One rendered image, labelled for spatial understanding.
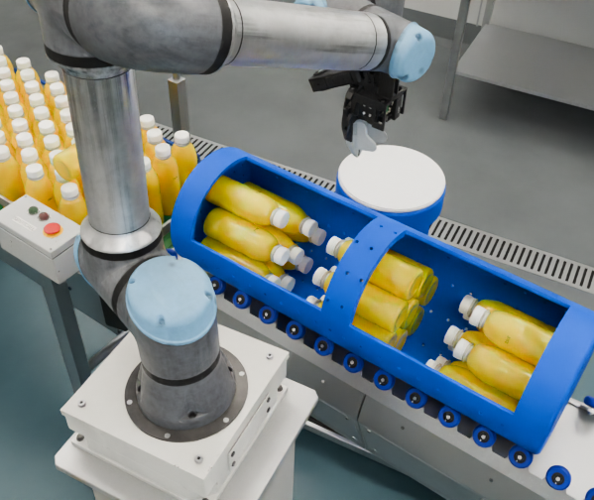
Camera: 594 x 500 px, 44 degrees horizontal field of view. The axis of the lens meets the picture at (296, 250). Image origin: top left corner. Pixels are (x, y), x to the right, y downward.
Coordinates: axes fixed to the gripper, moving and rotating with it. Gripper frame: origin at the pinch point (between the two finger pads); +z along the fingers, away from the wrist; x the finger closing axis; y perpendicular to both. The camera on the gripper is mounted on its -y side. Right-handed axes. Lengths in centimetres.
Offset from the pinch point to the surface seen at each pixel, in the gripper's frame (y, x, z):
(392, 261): 11.3, -0.8, 21.6
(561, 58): -35, 278, 112
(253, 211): -21.1, -3.8, 23.5
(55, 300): -61, -32, 53
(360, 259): 7.5, -6.9, 18.6
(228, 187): -29.4, -2.0, 21.8
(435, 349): 22.9, 3.1, 44.3
